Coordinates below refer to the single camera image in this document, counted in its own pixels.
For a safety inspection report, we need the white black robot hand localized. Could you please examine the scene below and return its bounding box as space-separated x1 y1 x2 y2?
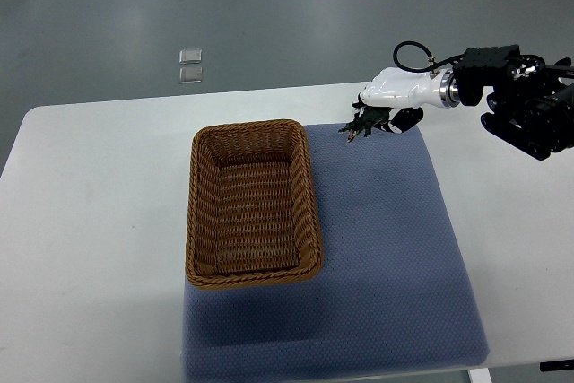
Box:
352 67 460 134

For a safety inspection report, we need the dark toy crocodile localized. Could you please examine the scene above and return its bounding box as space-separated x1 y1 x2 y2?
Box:
338 107 391 143

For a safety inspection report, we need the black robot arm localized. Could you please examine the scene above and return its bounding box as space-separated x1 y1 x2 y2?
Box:
453 45 573 161

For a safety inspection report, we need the brown wicker basket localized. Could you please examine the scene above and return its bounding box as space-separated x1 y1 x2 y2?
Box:
185 119 324 290

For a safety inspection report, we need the blue textured mat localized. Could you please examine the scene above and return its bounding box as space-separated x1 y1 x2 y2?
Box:
182 124 489 382

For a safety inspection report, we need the white table leg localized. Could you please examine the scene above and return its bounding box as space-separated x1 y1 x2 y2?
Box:
467 368 492 383

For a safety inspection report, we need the black table control panel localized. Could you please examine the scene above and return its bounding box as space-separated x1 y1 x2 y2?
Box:
539 359 574 372

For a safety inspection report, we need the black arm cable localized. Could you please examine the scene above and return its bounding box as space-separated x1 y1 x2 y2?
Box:
393 40 465 74

